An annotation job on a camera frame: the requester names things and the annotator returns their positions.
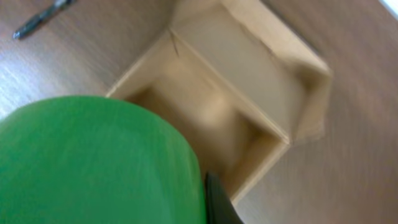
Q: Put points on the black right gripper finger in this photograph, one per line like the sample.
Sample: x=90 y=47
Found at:
x=219 y=209

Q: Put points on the green tape roll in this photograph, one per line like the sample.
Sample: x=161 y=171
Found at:
x=87 y=159

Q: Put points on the open cardboard box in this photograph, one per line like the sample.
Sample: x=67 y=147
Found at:
x=237 y=82

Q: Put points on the black pen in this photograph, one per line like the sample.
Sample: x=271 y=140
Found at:
x=40 y=18

